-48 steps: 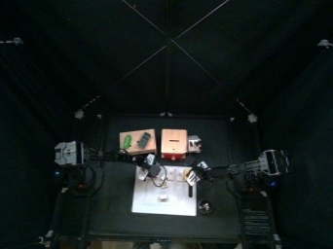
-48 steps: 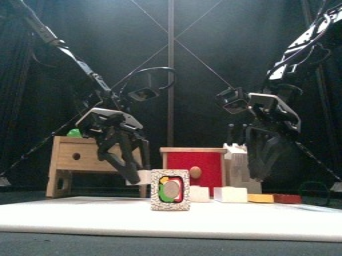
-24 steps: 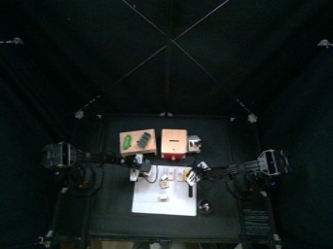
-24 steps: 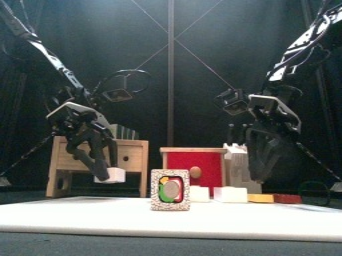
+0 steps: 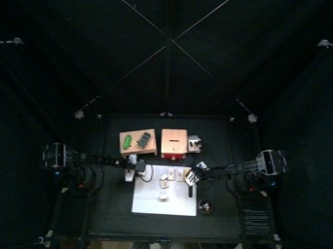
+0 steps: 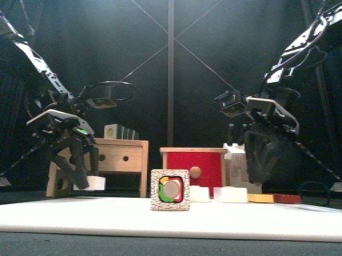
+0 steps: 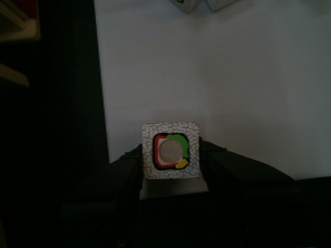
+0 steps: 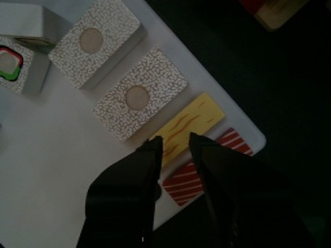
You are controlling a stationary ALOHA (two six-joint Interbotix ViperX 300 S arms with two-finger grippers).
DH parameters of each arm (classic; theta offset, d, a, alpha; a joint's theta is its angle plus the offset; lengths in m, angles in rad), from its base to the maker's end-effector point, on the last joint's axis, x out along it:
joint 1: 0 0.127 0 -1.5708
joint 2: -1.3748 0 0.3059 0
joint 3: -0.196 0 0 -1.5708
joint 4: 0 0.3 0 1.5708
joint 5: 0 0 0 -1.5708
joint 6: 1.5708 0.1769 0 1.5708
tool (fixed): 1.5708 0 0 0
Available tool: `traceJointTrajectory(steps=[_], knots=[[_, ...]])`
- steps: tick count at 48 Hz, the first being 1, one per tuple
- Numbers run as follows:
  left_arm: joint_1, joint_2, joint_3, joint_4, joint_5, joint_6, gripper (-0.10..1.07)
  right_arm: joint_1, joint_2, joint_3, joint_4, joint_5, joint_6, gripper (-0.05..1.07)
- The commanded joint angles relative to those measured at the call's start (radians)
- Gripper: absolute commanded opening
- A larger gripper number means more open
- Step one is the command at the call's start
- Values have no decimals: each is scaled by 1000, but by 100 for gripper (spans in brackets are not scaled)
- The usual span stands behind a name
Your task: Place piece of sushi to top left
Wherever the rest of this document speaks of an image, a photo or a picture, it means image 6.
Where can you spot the white sushi roll cube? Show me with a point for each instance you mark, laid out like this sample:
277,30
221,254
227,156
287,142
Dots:
170,190
95,183

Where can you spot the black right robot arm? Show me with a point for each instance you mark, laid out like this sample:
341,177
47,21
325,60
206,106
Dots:
298,46

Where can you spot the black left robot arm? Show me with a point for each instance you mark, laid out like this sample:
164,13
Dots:
40,66

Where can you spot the yellow sushi piece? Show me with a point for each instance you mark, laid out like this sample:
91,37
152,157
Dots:
261,198

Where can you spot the red striped sushi piece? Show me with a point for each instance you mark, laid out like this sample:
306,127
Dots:
287,198

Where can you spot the white toy stand black pegs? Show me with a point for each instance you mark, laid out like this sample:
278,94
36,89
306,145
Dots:
235,160

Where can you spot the wooden box with round holes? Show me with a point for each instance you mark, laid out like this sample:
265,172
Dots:
120,156

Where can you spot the wooden box with red drawer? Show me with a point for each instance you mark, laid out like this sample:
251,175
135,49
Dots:
208,160

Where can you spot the green and white toy block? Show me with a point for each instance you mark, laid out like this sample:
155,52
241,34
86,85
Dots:
114,131

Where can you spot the dark grey toy block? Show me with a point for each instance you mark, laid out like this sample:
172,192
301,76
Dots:
130,134

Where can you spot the white plastic cutting board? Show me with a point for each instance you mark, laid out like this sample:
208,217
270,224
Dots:
245,220

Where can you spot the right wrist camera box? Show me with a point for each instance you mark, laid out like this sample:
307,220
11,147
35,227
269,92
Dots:
229,104

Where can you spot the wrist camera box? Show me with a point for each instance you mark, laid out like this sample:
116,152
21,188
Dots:
229,104
102,98

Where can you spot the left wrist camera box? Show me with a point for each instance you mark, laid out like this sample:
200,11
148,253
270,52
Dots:
102,98

